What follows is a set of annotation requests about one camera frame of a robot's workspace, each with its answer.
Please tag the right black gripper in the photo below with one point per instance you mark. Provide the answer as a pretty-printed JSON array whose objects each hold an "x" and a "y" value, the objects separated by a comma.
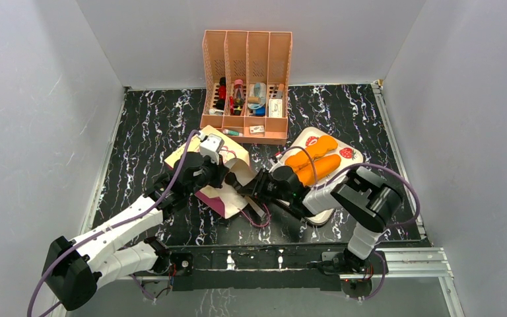
[{"x": 259, "y": 187}]

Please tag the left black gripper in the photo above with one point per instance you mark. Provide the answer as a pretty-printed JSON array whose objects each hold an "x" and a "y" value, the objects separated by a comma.
[{"x": 220, "y": 171}]

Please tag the orange baguette bread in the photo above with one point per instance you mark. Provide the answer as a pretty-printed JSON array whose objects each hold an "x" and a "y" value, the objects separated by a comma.
[{"x": 324, "y": 167}]

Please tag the pink and cream paper bag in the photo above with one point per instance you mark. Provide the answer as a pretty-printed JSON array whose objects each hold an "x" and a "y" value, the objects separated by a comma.
[{"x": 223, "y": 201}]

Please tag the long twisted orange bread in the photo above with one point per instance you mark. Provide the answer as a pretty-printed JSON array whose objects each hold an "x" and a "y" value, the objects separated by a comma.
[{"x": 317, "y": 147}]

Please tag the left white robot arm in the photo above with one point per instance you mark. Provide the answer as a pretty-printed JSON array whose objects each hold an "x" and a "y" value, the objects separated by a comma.
[{"x": 75, "y": 269}]

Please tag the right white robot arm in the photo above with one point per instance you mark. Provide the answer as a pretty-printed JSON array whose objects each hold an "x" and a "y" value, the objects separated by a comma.
[{"x": 367, "y": 198}]

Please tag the green tube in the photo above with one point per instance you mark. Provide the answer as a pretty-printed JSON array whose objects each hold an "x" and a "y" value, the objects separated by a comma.
[{"x": 232, "y": 132}]

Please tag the small white card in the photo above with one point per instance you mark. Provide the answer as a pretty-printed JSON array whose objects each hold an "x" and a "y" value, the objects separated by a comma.
[{"x": 256, "y": 129}]

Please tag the white small box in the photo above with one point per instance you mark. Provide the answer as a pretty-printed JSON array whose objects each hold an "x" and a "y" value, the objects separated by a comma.
[{"x": 275, "y": 108}]

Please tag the red black bottle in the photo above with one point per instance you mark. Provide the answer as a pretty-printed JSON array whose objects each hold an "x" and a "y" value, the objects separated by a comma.
[{"x": 221, "y": 94}]

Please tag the pink capped bottle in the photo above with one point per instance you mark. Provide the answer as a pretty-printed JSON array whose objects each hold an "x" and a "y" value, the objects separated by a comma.
[{"x": 237, "y": 98}]

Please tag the pink desk organizer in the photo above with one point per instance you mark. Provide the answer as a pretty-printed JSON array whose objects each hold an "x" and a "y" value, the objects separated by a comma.
[{"x": 252, "y": 56}]

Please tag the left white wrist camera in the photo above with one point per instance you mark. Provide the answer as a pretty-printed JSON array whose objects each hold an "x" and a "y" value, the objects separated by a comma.
[{"x": 209, "y": 147}]

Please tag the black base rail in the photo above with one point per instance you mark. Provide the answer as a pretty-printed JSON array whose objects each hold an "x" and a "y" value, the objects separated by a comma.
[{"x": 275, "y": 266}]

